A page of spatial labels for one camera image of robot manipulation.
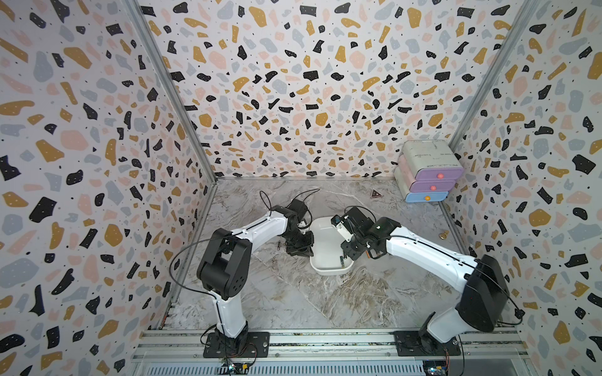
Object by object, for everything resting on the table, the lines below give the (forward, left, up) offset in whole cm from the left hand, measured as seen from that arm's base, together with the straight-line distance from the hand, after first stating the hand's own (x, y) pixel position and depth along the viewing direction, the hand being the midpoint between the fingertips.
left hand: (316, 253), depth 87 cm
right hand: (0, -12, +5) cm, 13 cm away
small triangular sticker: (+36, -30, -8) cm, 48 cm away
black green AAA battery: (0, -10, -5) cm, 11 cm away
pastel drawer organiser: (+30, -47, +13) cm, 57 cm away
